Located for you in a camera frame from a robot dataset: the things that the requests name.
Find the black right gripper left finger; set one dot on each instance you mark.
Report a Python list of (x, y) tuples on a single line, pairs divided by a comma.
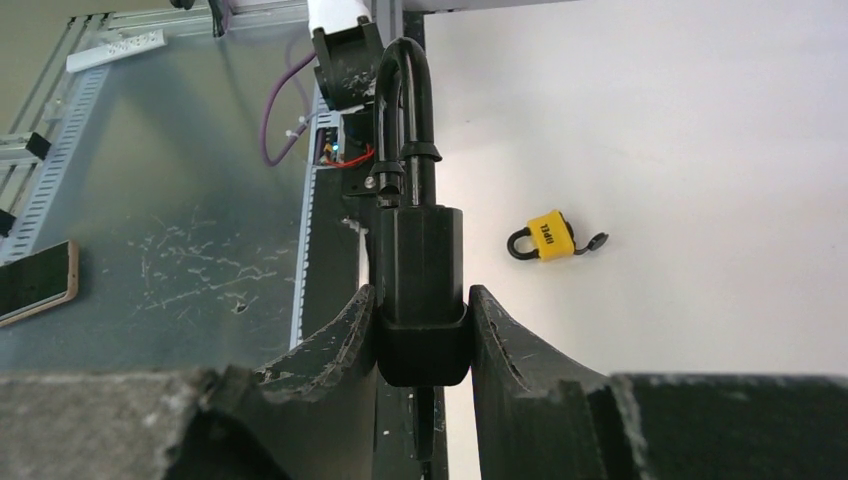
[(309, 414)]

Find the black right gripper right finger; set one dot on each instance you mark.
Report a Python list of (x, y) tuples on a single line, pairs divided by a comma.
[(542, 415)]

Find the black padlock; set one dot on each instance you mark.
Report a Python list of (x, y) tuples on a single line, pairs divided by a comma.
[(422, 332)]

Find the yellow padlock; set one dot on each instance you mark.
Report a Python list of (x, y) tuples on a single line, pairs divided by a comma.
[(553, 238)]

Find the key bunch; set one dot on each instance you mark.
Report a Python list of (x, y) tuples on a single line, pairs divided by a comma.
[(423, 417)]

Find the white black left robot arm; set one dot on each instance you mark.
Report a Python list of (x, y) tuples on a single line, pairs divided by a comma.
[(348, 49)]

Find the smartphone with gold case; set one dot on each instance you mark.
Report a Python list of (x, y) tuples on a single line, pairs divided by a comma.
[(39, 282)]

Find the white power strip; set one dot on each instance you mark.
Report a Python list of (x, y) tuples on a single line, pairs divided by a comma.
[(114, 51)]

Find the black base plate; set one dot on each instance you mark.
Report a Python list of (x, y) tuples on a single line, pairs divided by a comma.
[(331, 264)]

